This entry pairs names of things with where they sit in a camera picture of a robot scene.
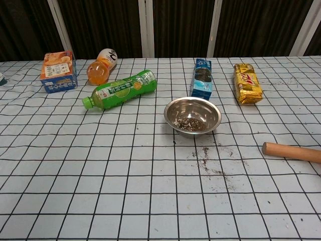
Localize wooden rolling pin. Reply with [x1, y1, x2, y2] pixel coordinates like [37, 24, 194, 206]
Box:
[262, 142, 321, 164]

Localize stainless steel bowl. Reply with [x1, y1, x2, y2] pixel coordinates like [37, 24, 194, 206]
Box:
[164, 96, 222, 139]

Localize crushed dark seeds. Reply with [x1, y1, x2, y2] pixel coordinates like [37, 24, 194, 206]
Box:
[175, 116, 209, 133]

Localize green tea bottle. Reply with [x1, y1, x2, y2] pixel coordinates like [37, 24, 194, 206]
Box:
[82, 69, 157, 110]

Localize blue seaweed snack pack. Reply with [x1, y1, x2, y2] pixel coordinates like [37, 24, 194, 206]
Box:
[189, 58, 214, 100]

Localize scattered dark crumbs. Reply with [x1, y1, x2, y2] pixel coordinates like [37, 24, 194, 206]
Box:
[192, 143, 235, 182]

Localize orange juice bottle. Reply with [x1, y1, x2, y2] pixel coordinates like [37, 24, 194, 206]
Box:
[86, 48, 118, 85]

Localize white black checkered tablecloth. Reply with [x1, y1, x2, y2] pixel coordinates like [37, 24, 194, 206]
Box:
[0, 56, 321, 241]

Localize gold foil snack pack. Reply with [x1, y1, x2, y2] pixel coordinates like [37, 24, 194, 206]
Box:
[233, 63, 264, 105]

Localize orange and blue carton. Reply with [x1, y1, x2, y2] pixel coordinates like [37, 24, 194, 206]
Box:
[40, 50, 78, 94]

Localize dark brown curtain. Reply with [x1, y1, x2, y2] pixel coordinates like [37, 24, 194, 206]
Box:
[0, 0, 321, 62]

